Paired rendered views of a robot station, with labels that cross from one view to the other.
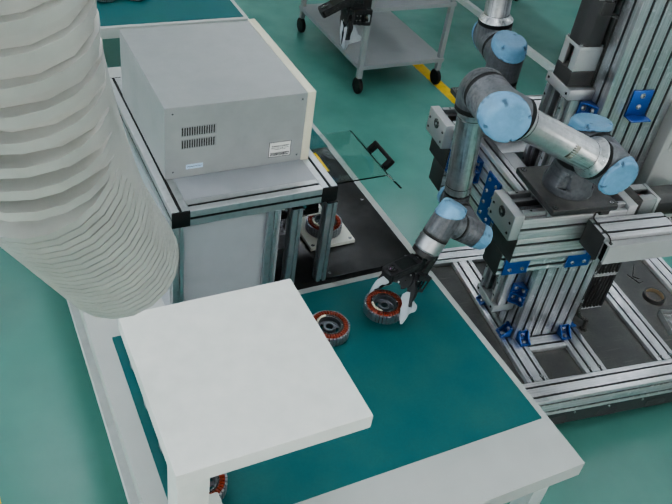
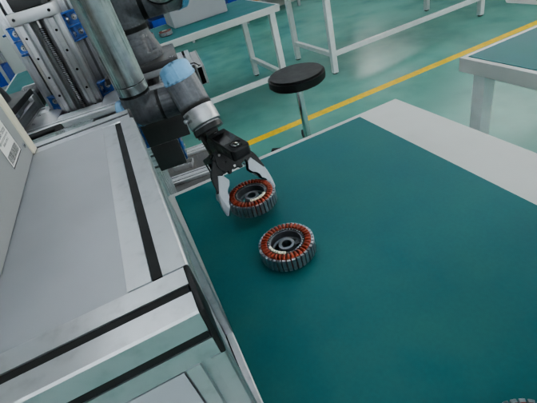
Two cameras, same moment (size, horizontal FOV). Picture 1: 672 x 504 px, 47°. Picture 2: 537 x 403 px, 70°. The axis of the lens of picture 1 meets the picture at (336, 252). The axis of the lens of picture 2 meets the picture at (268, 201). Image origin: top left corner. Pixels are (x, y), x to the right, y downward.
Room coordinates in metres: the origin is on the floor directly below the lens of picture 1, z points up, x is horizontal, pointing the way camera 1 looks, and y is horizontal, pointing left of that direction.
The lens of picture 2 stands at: (1.34, 0.53, 1.29)
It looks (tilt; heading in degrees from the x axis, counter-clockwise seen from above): 35 degrees down; 287
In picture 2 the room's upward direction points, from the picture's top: 16 degrees counter-clockwise
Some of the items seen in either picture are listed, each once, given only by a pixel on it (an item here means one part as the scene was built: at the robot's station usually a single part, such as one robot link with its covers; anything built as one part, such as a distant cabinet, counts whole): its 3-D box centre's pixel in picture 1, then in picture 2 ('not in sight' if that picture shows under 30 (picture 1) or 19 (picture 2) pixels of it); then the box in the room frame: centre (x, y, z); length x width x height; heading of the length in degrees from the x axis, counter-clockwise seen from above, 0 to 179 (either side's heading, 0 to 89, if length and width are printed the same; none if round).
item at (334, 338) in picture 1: (329, 328); (287, 245); (1.50, -0.02, 0.77); 0.11 x 0.11 x 0.04
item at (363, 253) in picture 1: (302, 212); not in sight; (2.01, 0.13, 0.76); 0.64 x 0.47 x 0.02; 32
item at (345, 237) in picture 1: (322, 230); not in sight; (1.91, 0.05, 0.78); 0.15 x 0.15 x 0.01; 32
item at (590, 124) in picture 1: (586, 139); (119, 1); (1.98, -0.64, 1.20); 0.13 x 0.12 x 0.14; 20
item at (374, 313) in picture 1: (383, 306); (252, 197); (1.59, -0.16, 0.80); 0.11 x 0.11 x 0.04
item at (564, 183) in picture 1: (572, 171); (134, 43); (1.98, -0.64, 1.09); 0.15 x 0.15 x 0.10
